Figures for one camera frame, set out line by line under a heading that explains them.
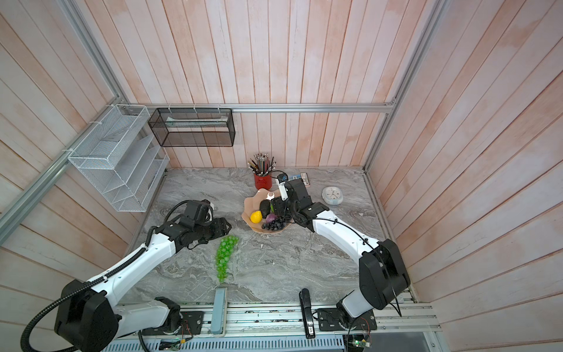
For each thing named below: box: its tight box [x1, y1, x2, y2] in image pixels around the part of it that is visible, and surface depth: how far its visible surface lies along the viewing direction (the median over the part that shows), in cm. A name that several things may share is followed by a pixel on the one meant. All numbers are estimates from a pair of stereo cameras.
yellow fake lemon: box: [249, 210, 264, 224], surface depth 97 cm
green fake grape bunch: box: [215, 235, 240, 284], surface depth 87 cm
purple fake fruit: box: [266, 212, 278, 223], surface depth 96 cm
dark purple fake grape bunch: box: [260, 216, 287, 231], surface depth 94 cm
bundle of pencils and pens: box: [247, 152, 277, 177], surface depth 105 cm
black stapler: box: [299, 288, 316, 340], surface depth 74 cm
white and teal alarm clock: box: [321, 186, 344, 206], surface depth 109 cm
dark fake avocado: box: [259, 198, 272, 220], surface depth 101 cm
